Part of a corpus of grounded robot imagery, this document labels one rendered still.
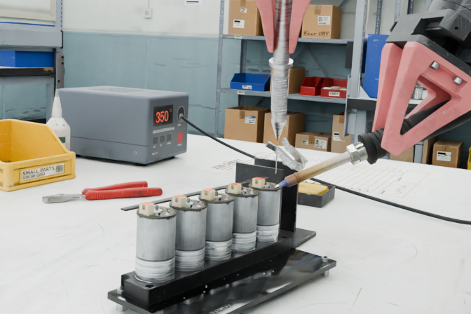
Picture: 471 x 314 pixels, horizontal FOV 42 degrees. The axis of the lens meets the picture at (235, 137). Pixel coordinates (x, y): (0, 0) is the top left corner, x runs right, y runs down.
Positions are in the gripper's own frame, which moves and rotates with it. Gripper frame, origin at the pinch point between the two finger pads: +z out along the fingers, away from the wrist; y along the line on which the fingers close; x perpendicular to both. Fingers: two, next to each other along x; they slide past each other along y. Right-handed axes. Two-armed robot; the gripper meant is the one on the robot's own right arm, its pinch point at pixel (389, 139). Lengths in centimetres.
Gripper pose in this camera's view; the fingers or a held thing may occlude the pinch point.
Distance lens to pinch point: 47.4
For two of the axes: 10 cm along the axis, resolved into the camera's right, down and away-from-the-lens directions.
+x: 8.5, 5.1, 1.6
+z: -5.2, 8.5, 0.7
